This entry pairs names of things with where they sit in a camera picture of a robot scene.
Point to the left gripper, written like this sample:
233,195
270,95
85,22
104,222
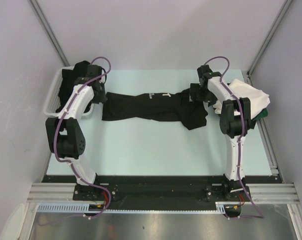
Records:
103,98

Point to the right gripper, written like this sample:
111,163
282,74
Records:
211,97

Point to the black t-shirt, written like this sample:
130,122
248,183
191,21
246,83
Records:
161,107

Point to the white plastic laundry basket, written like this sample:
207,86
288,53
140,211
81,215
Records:
52,100

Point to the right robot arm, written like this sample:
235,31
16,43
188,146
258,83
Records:
234,122

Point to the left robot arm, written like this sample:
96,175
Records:
65,136

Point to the black clothes pile in basket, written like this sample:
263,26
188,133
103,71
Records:
68,80

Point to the white folded t-shirt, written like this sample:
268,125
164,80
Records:
258,99

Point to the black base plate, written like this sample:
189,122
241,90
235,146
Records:
160,193

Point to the aluminium frame rail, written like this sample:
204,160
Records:
51,193

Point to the grey slotted cable duct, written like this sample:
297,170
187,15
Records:
63,207

